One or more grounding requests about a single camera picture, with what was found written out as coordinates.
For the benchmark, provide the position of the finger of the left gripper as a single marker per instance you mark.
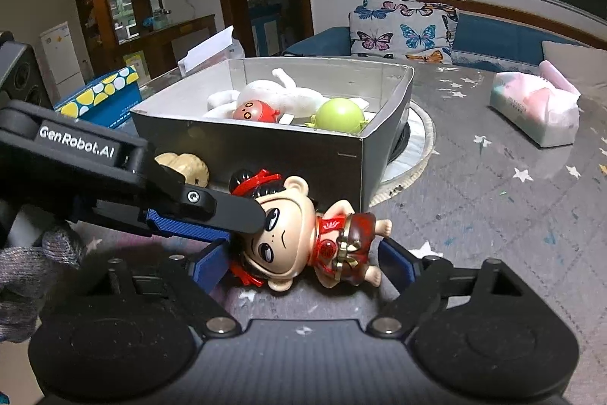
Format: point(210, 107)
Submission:
point(195, 232)
point(212, 208)

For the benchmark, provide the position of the butterfly print pillow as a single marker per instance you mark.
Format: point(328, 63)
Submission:
point(404, 30)

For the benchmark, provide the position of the blue sofa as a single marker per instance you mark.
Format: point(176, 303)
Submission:
point(481, 42)

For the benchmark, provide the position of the wooden cabinet counter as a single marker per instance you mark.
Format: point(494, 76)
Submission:
point(157, 47)

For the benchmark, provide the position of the red round toy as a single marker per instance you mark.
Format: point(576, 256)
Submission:
point(258, 111)

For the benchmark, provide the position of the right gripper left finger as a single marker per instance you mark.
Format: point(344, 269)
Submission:
point(209, 267)

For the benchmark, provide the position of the red doll figurine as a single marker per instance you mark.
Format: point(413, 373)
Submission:
point(335, 244)

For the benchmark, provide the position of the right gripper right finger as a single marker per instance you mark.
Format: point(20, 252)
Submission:
point(401, 267)

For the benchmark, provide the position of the grey storage box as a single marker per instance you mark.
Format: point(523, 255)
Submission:
point(335, 165)

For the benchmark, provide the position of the blue yellow tissue box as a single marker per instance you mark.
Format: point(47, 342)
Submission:
point(106, 101)

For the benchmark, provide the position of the white open tissue box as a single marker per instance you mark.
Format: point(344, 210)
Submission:
point(220, 47)

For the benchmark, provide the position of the white plush toy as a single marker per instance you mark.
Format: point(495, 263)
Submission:
point(280, 94)

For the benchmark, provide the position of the white refrigerator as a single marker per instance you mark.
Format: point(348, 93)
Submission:
point(60, 63)

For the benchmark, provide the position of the beige peanut toy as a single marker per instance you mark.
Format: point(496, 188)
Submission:
point(192, 168)

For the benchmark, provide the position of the pink soft tissue pack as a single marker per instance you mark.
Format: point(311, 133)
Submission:
point(544, 106)

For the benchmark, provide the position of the grey gloved hand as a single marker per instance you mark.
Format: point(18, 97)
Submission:
point(28, 275)

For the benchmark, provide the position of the grey cushion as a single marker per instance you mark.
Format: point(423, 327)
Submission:
point(584, 67)

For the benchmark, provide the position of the green round toy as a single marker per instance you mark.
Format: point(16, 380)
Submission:
point(339, 115)

